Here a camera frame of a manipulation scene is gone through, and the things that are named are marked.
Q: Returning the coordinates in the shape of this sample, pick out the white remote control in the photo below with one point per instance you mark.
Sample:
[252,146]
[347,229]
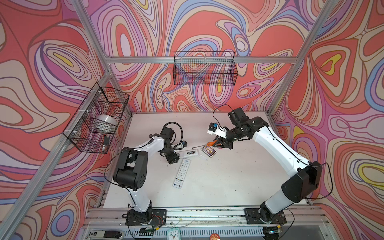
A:
[187,154]

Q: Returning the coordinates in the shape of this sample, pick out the purple printed card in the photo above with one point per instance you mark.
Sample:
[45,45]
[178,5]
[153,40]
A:
[208,151]

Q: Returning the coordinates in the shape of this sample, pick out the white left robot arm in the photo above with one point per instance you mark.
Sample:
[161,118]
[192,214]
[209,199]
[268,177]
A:
[132,165]

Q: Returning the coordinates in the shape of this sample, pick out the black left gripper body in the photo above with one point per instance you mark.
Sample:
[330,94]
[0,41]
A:
[170,155]

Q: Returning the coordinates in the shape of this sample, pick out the black wire basket back wall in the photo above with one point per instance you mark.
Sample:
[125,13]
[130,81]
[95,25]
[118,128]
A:
[205,68]

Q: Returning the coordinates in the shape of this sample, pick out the orange handled screwdriver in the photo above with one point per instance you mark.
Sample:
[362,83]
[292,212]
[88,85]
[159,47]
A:
[213,144]

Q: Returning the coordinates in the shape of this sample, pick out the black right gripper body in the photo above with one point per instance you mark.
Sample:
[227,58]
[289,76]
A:
[232,134]

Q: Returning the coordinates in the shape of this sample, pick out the black wire basket left wall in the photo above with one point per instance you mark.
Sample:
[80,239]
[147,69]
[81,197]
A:
[88,134]

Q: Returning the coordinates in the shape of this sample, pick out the black white device front rail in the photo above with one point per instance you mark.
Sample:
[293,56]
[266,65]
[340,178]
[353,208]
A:
[105,235]

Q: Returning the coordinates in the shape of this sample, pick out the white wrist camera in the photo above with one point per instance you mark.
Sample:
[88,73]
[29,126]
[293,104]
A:
[181,146]
[215,129]

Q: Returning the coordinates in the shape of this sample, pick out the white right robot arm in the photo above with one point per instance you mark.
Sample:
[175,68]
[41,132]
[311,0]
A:
[304,176]

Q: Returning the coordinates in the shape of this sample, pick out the white roll in basket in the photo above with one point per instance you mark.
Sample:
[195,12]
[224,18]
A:
[107,119]

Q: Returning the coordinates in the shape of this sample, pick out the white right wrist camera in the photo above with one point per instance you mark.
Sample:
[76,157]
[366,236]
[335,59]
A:
[215,129]

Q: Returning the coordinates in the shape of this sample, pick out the small white clock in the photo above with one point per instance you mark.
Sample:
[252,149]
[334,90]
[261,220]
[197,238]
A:
[174,234]

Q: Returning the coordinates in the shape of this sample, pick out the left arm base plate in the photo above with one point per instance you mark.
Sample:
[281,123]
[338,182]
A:
[156,218]

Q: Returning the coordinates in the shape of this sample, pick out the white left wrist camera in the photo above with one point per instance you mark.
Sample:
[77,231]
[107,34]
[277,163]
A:
[181,146]

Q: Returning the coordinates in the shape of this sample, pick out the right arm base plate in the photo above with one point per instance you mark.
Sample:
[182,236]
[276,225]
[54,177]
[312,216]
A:
[263,216]

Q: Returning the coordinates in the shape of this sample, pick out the black wire basket wall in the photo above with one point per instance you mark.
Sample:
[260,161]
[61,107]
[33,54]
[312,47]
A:
[205,68]
[88,134]

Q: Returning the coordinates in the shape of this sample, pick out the white remote with coloured buttons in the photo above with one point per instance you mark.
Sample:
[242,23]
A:
[181,175]

